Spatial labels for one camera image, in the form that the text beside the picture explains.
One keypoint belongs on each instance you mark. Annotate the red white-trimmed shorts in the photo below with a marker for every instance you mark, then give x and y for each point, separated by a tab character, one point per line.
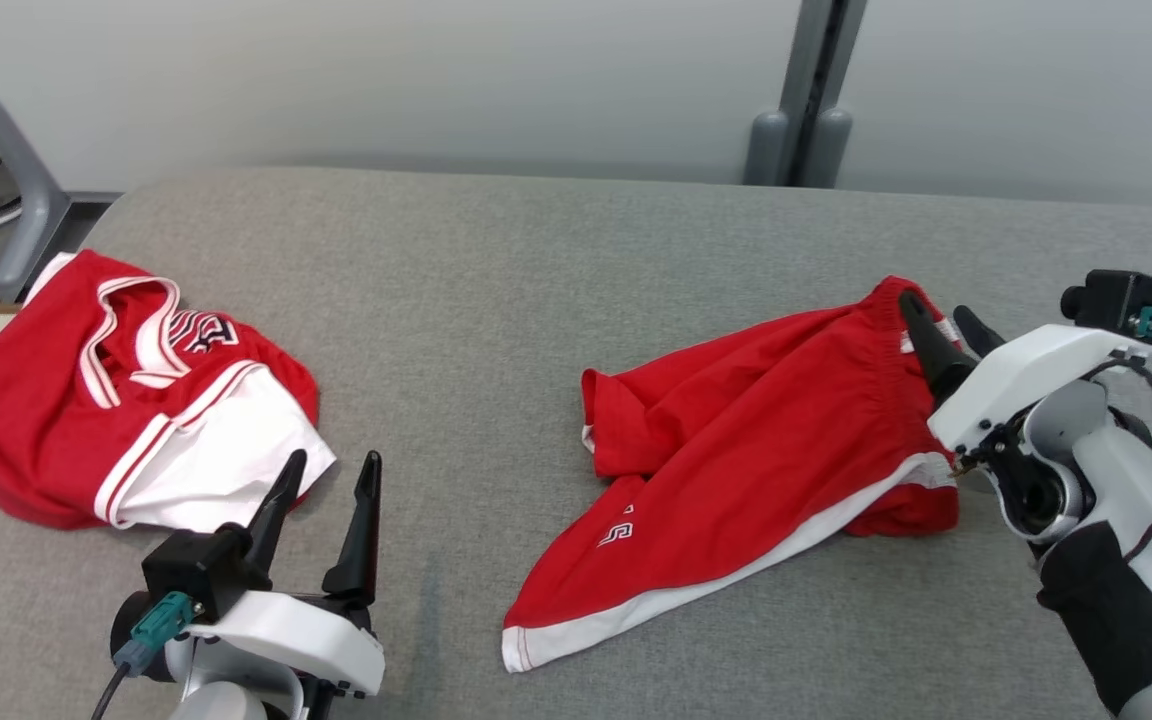
736	420

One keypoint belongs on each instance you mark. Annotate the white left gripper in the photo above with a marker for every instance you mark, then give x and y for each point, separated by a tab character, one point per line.
306	635

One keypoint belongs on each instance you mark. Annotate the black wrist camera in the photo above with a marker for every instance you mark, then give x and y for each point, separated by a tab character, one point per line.
1116	298
191	570

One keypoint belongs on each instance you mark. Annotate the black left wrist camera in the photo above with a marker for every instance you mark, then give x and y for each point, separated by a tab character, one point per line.
191	570

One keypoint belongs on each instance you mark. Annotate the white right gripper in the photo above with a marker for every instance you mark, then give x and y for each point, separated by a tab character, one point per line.
1026	370

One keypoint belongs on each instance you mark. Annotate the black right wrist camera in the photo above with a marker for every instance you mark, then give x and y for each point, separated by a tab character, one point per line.
1116	298

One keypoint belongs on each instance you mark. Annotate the red white basketball jersey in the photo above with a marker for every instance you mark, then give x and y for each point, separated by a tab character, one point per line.
36	420

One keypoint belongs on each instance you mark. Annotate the grey angled partition post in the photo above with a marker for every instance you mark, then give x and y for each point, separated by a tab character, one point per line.
31	200

